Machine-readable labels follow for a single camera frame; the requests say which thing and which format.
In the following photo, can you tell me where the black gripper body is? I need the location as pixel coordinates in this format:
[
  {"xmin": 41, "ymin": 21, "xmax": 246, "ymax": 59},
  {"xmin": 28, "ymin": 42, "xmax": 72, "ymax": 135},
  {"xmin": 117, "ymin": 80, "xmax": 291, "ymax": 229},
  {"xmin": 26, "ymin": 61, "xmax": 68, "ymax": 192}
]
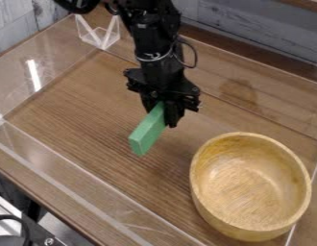
[{"xmin": 124, "ymin": 58, "xmax": 200, "ymax": 111}]

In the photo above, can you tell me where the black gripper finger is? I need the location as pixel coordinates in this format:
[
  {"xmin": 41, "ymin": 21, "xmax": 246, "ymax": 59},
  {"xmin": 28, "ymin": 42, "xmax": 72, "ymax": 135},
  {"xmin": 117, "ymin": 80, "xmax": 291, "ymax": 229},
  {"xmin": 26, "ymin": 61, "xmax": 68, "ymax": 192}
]
[
  {"xmin": 141, "ymin": 94, "xmax": 162, "ymax": 112},
  {"xmin": 164, "ymin": 100, "xmax": 186, "ymax": 128}
]

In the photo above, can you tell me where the green rectangular block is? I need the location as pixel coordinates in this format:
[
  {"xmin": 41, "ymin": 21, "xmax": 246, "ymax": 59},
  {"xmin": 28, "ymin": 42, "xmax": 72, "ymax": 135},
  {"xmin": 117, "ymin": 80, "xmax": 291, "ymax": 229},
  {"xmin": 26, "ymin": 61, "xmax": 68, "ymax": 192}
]
[{"xmin": 128, "ymin": 103, "xmax": 166, "ymax": 156}]

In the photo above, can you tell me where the brown wooden bowl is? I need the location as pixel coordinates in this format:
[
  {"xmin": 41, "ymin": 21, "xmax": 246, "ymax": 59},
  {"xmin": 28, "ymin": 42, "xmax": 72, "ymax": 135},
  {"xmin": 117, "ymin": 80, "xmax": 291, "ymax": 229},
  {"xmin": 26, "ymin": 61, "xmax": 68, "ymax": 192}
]
[{"xmin": 190, "ymin": 132, "xmax": 311, "ymax": 242}]

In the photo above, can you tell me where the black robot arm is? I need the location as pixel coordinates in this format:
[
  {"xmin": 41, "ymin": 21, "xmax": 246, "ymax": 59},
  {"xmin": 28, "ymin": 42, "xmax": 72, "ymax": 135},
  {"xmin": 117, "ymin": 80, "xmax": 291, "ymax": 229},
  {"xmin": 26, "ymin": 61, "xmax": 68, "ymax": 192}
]
[{"xmin": 53, "ymin": 0, "xmax": 200, "ymax": 128}]

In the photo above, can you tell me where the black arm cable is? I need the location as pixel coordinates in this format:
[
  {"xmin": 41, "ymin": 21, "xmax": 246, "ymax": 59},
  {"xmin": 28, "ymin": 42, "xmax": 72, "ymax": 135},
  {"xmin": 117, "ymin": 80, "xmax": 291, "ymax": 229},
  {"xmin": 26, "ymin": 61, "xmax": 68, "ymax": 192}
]
[{"xmin": 174, "ymin": 37, "xmax": 199, "ymax": 69}]

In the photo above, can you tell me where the clear acrylic corner bracket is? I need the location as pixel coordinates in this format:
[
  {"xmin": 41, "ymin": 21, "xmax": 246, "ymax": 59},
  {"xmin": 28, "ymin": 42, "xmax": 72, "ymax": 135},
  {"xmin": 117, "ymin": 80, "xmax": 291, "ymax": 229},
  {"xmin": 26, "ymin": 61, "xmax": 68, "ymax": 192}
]
[{"xmin": 76, "ymin": 14, "xmax": 120, "ymax": 50}]

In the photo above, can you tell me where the clear acrylic tray wall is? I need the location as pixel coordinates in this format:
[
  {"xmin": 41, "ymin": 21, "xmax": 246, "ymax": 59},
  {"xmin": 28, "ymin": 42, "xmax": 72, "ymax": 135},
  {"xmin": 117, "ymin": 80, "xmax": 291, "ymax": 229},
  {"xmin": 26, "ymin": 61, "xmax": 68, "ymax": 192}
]
[{"xmin": 0, "ymin": 118, "xmax": 206, "ymax": 246}]

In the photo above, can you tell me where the black cable lower left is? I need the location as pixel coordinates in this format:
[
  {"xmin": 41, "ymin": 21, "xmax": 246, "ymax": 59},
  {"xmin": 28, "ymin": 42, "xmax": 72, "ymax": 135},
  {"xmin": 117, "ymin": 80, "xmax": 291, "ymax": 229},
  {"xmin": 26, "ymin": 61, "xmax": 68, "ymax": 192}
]
[{"xmin": 0, "ymin": 213, "xmax": 30, "ymax": 246}]

